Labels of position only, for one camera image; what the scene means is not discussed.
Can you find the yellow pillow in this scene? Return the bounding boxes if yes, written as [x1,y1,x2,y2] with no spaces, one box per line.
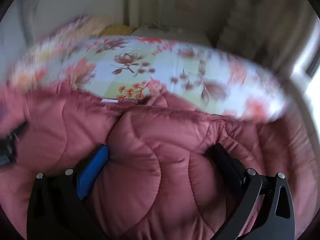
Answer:
[99,24,135,36]

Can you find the white wooden headboard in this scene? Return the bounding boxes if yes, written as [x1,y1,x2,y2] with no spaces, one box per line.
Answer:
[21,0,138,42]

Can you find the patterned beige curtain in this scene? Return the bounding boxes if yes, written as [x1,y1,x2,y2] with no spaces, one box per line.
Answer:
[216,0,313,68]

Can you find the floral bed sheet mattress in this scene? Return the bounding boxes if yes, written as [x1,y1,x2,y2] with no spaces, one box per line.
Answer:
[8,36,287,122]

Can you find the pink quilted padded coat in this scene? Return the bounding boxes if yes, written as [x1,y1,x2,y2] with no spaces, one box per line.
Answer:
[1,83,319,239]

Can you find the cream fluffy pillow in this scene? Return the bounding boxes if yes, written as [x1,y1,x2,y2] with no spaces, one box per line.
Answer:
[50,15,114,42]

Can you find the window with dark frame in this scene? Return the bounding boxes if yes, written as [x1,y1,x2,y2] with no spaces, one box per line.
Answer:
[290,16,319,95]

